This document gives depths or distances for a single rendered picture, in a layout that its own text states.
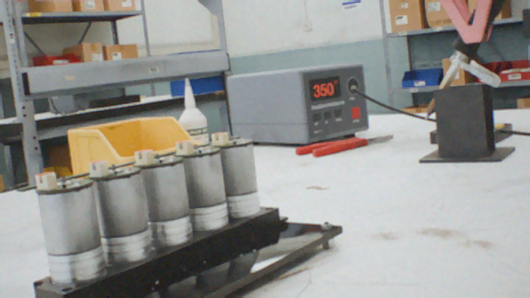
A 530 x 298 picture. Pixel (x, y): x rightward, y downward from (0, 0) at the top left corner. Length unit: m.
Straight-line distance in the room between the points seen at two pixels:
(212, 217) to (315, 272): 0.06
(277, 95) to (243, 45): 5.73
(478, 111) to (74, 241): 0.40
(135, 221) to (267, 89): 0.52
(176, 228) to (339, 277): 0.08
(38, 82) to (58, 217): 2.60
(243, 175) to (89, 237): 0.11
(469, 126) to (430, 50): 4.79
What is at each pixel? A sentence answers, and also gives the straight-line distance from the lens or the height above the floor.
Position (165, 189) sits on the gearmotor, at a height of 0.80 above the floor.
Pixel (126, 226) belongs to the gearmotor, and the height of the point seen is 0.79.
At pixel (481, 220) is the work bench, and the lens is 0.38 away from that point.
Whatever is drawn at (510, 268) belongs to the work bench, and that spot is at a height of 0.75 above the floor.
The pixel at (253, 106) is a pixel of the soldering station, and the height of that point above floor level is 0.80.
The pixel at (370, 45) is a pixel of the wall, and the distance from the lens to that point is 5.62.
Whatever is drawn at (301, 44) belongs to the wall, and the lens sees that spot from 6.05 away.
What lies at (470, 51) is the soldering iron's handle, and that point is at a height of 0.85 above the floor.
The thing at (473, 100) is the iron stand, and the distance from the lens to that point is 0.58.
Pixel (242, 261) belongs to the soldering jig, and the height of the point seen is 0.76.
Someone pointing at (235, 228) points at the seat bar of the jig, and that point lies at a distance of 0.34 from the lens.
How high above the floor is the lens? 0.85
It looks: 7 degrees down
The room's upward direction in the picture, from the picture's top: 7 degrees counter-clockwise
